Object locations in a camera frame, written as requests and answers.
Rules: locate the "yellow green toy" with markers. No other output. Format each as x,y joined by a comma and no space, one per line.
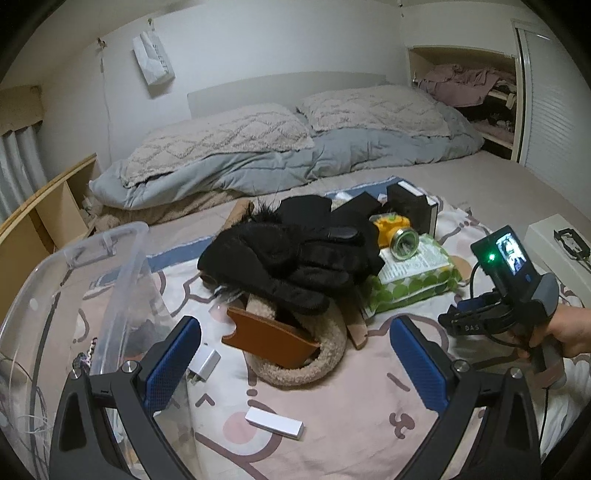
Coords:
401,240

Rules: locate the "wooden bedside shelf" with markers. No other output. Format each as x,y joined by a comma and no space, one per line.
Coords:
69,207

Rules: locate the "white paper bag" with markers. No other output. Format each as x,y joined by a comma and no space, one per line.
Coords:
152,60

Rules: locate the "green dotted wipes pack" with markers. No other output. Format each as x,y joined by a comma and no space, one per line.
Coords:
415,286

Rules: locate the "brown leather piece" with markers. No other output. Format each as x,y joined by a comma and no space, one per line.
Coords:
272,339

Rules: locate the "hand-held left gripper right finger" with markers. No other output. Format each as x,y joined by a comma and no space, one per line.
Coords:
418,364

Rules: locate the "beige fleece blanket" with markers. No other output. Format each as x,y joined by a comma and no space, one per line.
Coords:
184,207

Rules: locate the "black bracket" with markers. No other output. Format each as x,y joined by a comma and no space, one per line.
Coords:
556,235

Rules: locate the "pink clothes pile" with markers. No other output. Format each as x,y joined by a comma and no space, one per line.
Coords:
461,78

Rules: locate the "blue grey duvet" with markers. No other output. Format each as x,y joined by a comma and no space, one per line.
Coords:
286,166

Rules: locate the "white louvred door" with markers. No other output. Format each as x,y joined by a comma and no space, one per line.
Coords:
554,115

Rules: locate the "grey bed sheet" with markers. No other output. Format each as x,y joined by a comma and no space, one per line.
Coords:
508,194

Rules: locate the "black book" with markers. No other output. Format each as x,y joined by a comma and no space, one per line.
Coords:
406,203

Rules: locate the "beige printed valance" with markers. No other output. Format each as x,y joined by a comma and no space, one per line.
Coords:
18,108

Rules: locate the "built-in closet shelf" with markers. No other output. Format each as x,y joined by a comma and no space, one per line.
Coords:
501,131

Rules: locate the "flat white box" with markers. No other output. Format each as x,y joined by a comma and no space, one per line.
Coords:
540,240

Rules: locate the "beige plush slipper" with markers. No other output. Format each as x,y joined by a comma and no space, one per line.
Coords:
318,364

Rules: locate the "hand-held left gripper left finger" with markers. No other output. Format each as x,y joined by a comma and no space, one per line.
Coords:
173,364

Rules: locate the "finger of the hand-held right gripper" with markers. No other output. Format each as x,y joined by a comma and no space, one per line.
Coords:
475,304
471,323

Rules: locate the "tan cardboard piece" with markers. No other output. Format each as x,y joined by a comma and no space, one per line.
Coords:
238,214

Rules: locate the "white power adapter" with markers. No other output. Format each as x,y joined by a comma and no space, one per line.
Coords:
205,362

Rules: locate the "grey curtain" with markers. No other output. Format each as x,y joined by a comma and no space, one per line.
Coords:
18,170

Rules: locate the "beige textured pillow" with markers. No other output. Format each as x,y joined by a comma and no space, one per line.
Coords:
217,138
374,108

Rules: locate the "person's right hand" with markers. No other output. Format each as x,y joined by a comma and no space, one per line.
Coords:
570,330

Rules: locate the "small white box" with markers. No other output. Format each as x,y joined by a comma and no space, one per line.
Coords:
274,421

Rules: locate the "light wooden disc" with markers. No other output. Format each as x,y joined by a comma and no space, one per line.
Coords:
460,267

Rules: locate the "clear plastic bin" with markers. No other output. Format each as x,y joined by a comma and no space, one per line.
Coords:
115,286

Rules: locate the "small black box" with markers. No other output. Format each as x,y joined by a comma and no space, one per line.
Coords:
362,203

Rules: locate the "black glove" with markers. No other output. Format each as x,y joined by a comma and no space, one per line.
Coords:
332,240

